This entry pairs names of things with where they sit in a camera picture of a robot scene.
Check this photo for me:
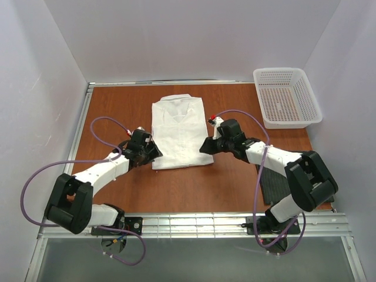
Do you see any dark striped folded shirt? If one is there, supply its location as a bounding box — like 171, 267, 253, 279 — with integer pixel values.
257, 164, 335, 206

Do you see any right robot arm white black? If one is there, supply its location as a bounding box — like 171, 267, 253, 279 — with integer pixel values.
200, 117, 338, 234

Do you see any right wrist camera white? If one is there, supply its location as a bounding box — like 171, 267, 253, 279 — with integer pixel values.
208, 115, 224, 140

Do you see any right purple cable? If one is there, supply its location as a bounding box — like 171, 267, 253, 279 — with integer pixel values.
209, 109, 306, 256

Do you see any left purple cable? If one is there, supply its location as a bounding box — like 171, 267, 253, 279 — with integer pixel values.
20, 116, 147, 266

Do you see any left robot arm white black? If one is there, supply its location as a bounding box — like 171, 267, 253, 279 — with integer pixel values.
44, 128, 162, 234

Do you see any purple cable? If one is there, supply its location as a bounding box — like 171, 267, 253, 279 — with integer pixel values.
209, 109, 306, 256
20, 116, 147, 266

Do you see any aluminium frame rail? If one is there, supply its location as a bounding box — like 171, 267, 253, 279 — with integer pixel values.
37, 80, 368, 282

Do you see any white plastic basket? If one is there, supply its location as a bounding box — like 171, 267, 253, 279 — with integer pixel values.
253, 68, 323, 129

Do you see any white long sleeve shirt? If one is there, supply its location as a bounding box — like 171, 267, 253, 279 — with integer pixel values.
152, 94, 214, 170

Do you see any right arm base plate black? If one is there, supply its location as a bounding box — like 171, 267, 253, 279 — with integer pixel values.
241, 216, 301, 235

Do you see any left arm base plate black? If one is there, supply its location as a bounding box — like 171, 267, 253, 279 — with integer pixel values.
90, 216, 143, 236

